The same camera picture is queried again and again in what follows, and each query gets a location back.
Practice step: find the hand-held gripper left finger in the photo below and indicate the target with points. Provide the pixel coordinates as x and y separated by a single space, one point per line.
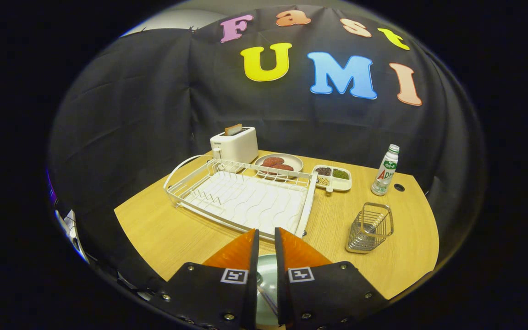
209 293

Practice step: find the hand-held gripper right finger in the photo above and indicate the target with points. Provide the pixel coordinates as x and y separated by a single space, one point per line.
328 293

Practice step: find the pale green plate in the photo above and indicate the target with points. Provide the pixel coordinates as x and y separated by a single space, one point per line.
268 268

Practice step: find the beige round plate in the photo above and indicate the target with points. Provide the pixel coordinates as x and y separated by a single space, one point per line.
294 160

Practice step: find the white drip tray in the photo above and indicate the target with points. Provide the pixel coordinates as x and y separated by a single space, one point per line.
255 201

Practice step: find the white divided tray with beans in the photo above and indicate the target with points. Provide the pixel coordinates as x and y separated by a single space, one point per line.
342 184

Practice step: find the brown steak piece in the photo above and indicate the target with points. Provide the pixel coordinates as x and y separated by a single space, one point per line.
272 161
284 167

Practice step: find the white drink bottle green label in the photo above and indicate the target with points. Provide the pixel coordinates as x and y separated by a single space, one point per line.
385 172

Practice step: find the white toaster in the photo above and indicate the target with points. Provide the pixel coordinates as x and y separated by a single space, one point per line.
241 146

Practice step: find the brown toast slice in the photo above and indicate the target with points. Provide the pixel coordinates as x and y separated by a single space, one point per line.
233 129

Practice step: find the black backdrop cloth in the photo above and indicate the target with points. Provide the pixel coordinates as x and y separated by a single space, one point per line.
131 114

